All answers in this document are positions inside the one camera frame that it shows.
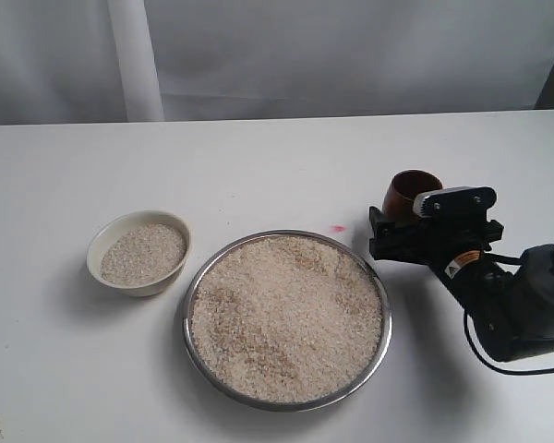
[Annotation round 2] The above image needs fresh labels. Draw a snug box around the round steel tray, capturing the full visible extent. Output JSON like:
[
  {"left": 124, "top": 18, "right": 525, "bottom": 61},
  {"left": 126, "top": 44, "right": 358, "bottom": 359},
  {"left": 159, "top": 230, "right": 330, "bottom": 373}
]
[{"left": 181, "top": 230, "right": 391, "bottom": 413}]

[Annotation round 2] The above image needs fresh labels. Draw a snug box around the brown wooden cup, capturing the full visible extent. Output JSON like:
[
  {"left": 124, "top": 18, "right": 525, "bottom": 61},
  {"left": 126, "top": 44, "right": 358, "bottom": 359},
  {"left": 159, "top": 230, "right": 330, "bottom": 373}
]
[{"left": 381, "top": 170, "right": 443, "bottom": 225}]

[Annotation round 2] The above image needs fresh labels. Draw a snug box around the rice in white bowl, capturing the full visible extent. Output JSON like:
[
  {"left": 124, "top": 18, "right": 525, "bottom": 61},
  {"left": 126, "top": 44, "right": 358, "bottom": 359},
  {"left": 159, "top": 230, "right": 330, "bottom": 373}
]
[{"left": 101, "top": 223, "right": 187, "bottom": 286}]

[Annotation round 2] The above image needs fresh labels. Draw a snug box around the white backdrop curtain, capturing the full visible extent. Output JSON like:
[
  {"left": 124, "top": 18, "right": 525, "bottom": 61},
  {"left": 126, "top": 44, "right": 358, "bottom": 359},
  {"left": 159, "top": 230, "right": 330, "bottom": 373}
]
[{"left": 0, "top": 1, "right": 554, "bottom": 125}]

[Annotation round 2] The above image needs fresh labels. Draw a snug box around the white ceramic bowl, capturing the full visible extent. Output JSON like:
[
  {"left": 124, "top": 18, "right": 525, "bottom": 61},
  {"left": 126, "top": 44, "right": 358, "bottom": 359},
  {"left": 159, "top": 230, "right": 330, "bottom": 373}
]
[{"left": 86, "top": 210, "right": 191, "bottom": 297}]

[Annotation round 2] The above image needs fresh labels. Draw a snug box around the rice heap in tray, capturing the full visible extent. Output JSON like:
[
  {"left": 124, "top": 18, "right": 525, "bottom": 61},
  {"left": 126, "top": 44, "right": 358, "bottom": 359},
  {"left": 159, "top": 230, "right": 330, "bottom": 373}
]
[{"left": 191, "top": 235, "right": 383, "bottom": 403}]

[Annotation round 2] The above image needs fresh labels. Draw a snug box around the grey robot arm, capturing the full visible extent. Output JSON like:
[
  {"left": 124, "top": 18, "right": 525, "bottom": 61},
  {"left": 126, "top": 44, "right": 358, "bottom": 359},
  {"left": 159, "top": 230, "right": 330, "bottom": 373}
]
[{"left": 368, "top": 186, "right": 554, "bottom": 368}]

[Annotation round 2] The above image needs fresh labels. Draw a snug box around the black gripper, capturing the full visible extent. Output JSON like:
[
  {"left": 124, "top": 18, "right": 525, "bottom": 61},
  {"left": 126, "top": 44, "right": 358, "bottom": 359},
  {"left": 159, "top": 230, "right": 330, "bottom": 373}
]
[{"left": 368, "top": 186, "right": 513, "bottom": 319}]

